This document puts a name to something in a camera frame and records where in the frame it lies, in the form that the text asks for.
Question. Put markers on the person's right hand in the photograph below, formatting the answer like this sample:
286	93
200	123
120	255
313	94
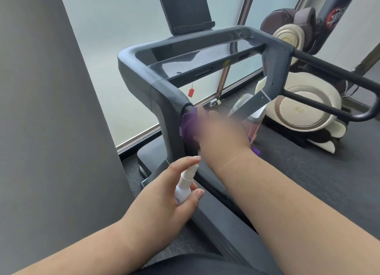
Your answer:
222	141

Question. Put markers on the person's left hand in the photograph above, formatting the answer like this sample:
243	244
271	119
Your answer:
154	215

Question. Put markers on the white spray bottle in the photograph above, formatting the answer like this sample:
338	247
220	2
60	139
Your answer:
181	191

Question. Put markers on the purple microfibre cloth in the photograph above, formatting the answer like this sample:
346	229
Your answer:
188	126

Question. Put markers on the black treadmill handrail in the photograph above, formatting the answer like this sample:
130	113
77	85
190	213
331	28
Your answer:
326	67
187	108

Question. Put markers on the person's right forearm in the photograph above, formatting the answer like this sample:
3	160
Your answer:
297	209

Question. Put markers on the white power strip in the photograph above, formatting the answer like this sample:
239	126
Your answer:
213	102

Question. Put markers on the white plastic tub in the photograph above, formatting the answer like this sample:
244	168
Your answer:
243	101

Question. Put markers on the black shirt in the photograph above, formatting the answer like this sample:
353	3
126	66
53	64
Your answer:
193	267

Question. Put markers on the beige upholstered chair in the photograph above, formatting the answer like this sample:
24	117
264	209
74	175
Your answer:
302	111

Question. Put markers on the black punching bag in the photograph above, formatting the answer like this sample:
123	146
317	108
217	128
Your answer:
335	13

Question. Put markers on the dark metal door frame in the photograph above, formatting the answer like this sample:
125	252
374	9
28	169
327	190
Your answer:
368	61

